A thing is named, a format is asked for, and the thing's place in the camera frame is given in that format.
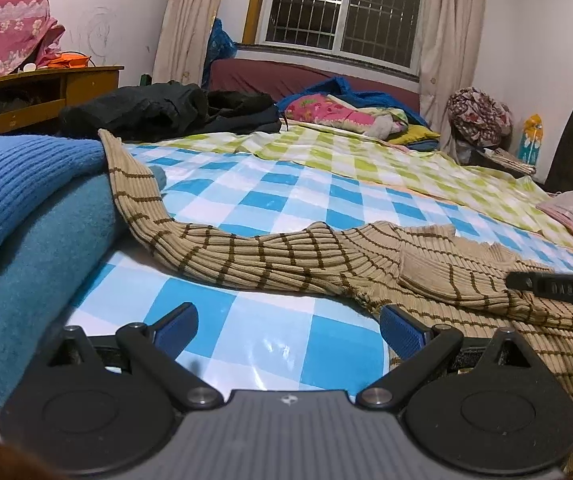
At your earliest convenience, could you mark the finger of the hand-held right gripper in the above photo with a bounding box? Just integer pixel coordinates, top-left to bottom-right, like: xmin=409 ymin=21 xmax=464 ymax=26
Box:
xmin=505 ymin=270 xmax=573 ymax=314

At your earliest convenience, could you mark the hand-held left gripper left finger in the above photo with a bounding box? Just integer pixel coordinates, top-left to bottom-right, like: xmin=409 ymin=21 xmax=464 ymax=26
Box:
xmin=49 ymin=302 xmax=223 ymax=409

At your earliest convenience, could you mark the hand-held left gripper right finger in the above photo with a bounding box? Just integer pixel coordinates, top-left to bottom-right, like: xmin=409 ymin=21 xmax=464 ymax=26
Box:
xmin=356 ymin=304 xmax=542 ymax=409

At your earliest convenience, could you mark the beige striped knit sweater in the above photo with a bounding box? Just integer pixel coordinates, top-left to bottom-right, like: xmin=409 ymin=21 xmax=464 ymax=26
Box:
xmin=97 ymin=129 xmax=573 ymax=480

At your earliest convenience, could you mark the black clothes pile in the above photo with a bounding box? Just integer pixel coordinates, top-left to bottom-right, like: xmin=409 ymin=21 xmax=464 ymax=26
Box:
xmin=59 ymin=81 xmax=283 ymax=142

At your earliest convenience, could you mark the stack of papers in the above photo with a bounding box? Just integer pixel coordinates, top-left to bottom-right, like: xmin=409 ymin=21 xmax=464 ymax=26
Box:
xmin=486 ymin=149 xmax=538 ymax=177

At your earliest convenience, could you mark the yellow blue package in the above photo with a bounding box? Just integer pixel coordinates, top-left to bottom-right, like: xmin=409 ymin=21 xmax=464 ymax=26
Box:
xmin=516 ymin=113 xmax=545 ymax=167

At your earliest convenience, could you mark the teal fleece sweater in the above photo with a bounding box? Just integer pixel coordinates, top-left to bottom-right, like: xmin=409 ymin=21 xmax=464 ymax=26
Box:
xmin=0 ymin=164 xmax=168 ymax=407

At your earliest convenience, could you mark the floral cloth bundle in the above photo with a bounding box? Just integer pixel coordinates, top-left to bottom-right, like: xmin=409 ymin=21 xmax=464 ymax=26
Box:
xmin=447 ymin=86 xmax=513 ymax=150

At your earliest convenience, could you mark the yellow cloth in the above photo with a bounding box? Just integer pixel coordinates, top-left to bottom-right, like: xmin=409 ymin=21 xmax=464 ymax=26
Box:
xmin=389 ymin=124 xmax=442 ymax=147

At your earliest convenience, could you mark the blue ribbed knit sweater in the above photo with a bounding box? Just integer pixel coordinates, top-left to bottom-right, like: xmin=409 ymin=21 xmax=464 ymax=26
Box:
xmin=0 ymin=132 xmax=110 ymax=292

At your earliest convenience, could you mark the pink floral quilt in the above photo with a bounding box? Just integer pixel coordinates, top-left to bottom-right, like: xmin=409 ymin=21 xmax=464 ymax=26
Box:
xmin=285 ymin=93 xmax=393 ymax=134

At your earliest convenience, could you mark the pile of colourful bedding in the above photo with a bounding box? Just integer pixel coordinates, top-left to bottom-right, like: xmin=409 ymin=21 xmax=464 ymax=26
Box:
xmin=276 ymin=76 xmax=433 ymax=127

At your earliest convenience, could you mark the wooden cabinet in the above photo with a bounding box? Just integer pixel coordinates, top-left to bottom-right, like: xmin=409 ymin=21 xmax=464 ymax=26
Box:
xmin=0 ymin=65 xmax=125 ymax=136

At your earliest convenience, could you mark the maroon covered sofa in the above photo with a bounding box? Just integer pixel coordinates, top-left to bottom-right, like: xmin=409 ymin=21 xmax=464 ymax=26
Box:
xmin=208 ymin=57 xmax=421 ymax=114

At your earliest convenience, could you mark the beige curtain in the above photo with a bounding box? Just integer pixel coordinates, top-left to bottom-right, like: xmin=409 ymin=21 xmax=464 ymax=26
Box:
xmin=417 ymin=0 xmax=487 ymax=133
xmin=152 ymin=0 xmax=233 ymax=89

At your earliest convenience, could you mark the blue bag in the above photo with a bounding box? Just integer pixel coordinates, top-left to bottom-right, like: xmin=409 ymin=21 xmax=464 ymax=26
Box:
xmin=205 ymin=17 xmax=238 ymax=82

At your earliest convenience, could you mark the orange cloth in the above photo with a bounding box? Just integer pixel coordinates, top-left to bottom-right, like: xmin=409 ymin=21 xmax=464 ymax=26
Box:
xmin=45 ymin=52 xmax=93 ymax=69

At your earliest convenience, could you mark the barred window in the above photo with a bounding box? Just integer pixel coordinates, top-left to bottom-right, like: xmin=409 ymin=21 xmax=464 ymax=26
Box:
xmin=241 ymin=0 xmax=427 ymax=74

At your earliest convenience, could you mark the pink floral cloth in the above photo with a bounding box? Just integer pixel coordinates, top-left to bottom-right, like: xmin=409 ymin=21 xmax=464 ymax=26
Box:
xmin=0 ymin=0 xmax=66 ymax=86

